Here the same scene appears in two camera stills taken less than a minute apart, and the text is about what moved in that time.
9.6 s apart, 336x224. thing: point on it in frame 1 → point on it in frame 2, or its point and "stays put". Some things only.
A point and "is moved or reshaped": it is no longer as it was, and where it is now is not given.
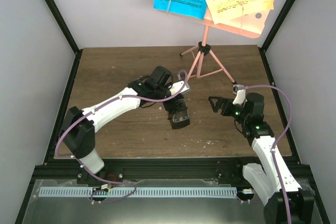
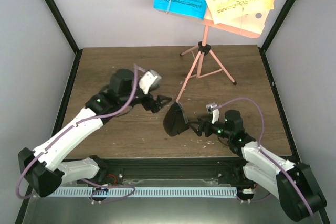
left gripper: [168, 106] → [156, 107]
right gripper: [227, 102] → [202, 124]
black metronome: [178, 118] is moved or reshaped
